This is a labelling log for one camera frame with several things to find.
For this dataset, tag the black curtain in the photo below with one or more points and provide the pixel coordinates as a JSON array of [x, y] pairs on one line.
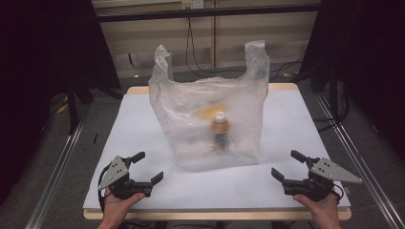
[[38, 79], [372, 63]]

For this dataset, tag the orange drink bottle white cap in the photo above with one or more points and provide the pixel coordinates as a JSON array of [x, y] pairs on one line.
[[220, 129]]

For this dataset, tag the white wall outlet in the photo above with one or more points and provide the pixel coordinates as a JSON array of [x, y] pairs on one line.
[[192, 4]]

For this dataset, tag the black metal stand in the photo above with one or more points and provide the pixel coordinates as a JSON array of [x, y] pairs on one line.
[[72, 108]]

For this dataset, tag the metal floor rail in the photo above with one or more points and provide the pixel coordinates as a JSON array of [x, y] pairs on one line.
[[359, 162], [54, 178]]

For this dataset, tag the yellow packet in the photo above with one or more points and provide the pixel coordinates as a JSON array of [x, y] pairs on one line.
[[208, 111]]

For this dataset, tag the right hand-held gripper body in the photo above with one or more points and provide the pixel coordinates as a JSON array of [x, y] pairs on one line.
[[318, 184]]

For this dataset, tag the white table mat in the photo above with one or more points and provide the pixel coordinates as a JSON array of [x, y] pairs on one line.
[[286, 127]]

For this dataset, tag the translucent white plastic bag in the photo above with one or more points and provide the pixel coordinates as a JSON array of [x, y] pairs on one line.
[[181, 127]]

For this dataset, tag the black horizontal bar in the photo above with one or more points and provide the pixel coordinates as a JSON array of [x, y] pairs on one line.
[[203, 13]]

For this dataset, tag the wooden table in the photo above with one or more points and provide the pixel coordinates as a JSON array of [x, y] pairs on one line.
[[216, 215]]

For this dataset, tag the yellow floor tape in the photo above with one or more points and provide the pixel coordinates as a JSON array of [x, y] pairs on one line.
[[62, 108]]

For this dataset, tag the person's left hand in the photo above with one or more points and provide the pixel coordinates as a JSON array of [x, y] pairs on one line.
[[116, 211]]

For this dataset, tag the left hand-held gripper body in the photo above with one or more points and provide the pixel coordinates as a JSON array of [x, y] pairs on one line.
[[119, 178]]

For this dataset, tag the person's right hand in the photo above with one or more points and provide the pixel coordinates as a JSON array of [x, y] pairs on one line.
[[323, 213]]

